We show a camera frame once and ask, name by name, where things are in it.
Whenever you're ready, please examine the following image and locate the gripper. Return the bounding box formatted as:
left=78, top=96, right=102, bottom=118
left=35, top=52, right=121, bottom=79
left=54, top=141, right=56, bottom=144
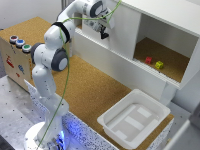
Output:
left=82, top=14, right=116, bottom=34

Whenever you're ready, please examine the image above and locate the white sliding door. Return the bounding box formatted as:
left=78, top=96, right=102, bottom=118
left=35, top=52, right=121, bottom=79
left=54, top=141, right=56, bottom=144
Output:
left=80, top=0, right=144, bottom=62

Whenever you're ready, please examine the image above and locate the white cabinet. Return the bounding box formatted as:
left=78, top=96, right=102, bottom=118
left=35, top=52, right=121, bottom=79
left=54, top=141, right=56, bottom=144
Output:
left=71, top=0, right=200, bottom=108

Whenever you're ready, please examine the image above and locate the pink block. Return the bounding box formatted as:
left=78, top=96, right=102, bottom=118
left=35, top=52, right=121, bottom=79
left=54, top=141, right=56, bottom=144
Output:
left=144, top=56, right=153, bottom=65

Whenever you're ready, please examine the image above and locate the green button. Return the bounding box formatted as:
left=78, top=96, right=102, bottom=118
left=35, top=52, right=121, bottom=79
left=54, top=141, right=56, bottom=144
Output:
left=21, top=43, right=33, bottom=54

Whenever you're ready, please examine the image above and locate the yellow block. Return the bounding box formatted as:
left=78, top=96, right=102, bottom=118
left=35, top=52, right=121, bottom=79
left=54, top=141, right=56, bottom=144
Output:
left=154, top=60, right=165, bottom=70

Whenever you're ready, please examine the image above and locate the blue button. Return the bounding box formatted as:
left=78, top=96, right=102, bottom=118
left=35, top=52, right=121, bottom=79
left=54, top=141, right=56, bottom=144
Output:
left=15, top=38, right=26, bottom=49

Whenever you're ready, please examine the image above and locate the red button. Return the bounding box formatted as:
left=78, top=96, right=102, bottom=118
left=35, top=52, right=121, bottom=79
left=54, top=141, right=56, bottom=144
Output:
left=9, top=34, right=19, bottom=45

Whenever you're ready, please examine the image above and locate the wooden drawer box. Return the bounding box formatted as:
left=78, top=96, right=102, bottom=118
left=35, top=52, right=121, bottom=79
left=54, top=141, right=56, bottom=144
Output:
left=0, top=16, right=73, bottom=93

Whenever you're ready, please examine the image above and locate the white plastic box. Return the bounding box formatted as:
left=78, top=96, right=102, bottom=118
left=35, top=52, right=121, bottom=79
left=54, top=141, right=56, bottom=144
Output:
left=96, top=88, right=172, bottom=150

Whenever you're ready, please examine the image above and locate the green cable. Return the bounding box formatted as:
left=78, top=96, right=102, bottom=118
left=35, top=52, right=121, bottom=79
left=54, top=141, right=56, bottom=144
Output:
left=35, top=0, right=123, bottom=148

